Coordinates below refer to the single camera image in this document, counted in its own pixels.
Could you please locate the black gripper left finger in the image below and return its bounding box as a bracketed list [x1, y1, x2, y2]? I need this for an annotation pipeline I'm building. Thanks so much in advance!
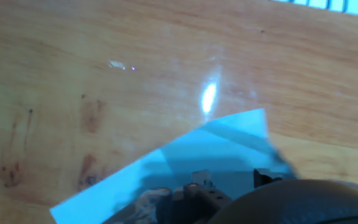
[166, 169, 233, 224]

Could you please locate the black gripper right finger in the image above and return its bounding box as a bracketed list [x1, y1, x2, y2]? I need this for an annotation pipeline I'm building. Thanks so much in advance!
[252, 168, 283, 189]

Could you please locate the glossy brown wooden board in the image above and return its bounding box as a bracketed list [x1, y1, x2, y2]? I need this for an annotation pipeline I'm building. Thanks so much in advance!
[0, 0, 358, 224]

